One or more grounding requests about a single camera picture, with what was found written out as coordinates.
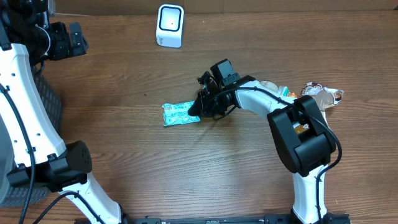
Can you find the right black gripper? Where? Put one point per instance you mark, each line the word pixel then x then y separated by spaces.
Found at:
pixel 203 106

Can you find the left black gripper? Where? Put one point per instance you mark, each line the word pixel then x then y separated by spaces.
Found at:
pixel 72 39

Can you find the teal snack bar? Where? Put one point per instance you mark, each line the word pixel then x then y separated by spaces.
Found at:
pixel 176 114

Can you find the green lid jar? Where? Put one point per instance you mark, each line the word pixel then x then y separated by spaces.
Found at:
pixel 270 86

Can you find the small teal white carton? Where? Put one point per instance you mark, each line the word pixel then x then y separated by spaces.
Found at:
pixel 283 90

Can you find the orange snack packet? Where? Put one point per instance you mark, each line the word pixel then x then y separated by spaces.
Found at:
pixel 291 94

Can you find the brown nut snack bag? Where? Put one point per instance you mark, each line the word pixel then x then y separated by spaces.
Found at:
pixel 325 97

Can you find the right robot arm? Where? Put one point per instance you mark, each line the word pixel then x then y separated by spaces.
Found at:
pixel 302 138

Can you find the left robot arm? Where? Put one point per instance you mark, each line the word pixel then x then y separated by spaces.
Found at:
pixel 42 159

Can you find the white barcode scanner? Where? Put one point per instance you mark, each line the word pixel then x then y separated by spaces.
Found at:
pixel 169 27

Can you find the grey plastic mesh basket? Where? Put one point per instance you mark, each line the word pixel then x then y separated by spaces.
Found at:
pixel 15 197

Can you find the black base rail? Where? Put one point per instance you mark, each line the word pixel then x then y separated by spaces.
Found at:
pixel 217 221

